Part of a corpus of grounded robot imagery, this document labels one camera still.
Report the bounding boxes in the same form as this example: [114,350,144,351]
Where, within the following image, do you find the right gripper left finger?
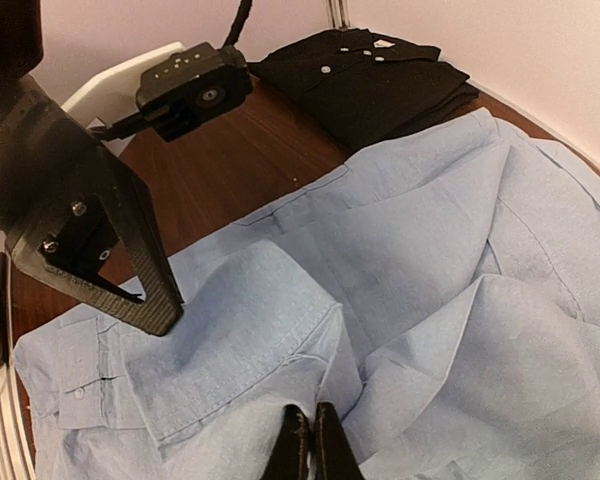
[269,405,310,480]

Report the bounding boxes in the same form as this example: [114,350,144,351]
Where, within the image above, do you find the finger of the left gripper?
[44,172,183,336]

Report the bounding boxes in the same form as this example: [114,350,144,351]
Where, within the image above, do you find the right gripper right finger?
[314,402,364,480]

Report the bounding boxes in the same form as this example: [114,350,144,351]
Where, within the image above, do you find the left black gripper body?
[0,76,153,300]

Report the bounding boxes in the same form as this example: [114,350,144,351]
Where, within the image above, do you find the light blue long sleeve shirt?
[15,110,600,479]

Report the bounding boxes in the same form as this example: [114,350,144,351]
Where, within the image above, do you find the folded black shirt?
[249,28,479,151]

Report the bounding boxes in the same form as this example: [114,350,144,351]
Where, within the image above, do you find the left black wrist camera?
[0,0,44,83]

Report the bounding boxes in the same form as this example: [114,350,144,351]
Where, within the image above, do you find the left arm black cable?
[222,0,256,49]

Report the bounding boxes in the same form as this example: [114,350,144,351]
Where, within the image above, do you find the front aluminium rail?
[0,232,36,479]

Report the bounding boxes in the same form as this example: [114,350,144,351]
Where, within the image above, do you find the left aluminium frame post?
[326,0,351,30]

